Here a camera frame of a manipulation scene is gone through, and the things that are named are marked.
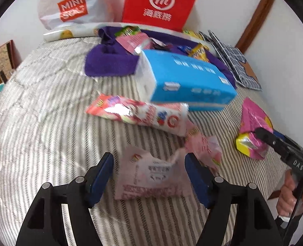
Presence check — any magenta snack bag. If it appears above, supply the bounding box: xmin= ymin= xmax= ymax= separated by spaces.
xmin=236 ymin=98 xmax=273 ymax=160

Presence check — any small light pink packet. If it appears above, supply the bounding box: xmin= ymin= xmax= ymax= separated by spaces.
xmin=185 ymin=125 xmax=222 ymax=172

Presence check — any white pink berry snack bar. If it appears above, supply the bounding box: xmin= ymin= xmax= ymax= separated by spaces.
xmin=86 ymin=93 xmax=189 ymax=137

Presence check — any yellow orange snack packet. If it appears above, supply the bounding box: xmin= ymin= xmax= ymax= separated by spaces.
xmin=188 ymin=43 xmax=210 ymax=63

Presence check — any blue snack packet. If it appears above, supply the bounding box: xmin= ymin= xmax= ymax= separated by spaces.
xmin=177 ymin=46 xmax=192 ymax=55

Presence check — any green snack packet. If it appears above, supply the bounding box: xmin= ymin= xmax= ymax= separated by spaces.
xmin=115 ymin=26 xmax=141 ymax=37

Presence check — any pink packet with clear window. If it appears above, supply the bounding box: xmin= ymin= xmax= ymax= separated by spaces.
xmin=116 ymin=32 xmax=152 ymax=56

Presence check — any person's right hand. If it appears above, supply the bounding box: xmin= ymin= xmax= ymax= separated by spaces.
xmin=276 ymin=169 xmax=303 ymax=217

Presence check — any striped mattress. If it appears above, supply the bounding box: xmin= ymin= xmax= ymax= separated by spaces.
xmin=0 ymin=36 xmax=288 ymax=246

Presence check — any grey checked folded cloth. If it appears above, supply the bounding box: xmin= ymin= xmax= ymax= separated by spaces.
xmin=199 ymin=30 xmax=262 ymax=91

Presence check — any pale pink wafer packet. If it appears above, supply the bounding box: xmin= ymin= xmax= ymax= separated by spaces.
xmin=115 ymin=145 xmax=193 ymax=200

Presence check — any blue tissue pack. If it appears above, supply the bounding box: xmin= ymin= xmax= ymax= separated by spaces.
xmin=135 ymin=49 xmax=237 ymax=111

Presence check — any yellow chips bag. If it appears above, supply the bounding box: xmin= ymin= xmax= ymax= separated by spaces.
xmin=183 ymin=29 xmax=204 ymax=41

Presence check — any decorated book box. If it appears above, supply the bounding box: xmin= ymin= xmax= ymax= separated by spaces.
xmin=0 ymin=40 xmax=16 ymax=83

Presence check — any red paper shopping bag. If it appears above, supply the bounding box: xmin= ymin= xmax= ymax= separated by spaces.
xmin=122 ymin=0 xmax=196 ymax=31

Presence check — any purple towel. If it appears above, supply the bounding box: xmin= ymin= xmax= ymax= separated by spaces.
xmin=84 ymin=25 xmax=237 ymax=89

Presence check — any rolled fruit-print white mat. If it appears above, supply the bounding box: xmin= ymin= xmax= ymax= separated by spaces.
xmin=42 ymin=22 xmax=124 ymax=42

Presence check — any white Miniso plastic bag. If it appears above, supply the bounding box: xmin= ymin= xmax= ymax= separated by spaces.
xmin=37 ymin=0 xmax=124 ymax=30

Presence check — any brown wooden door frame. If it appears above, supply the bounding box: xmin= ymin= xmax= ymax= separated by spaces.
xmin=235 ymin=0 xmax=275 ymax=54

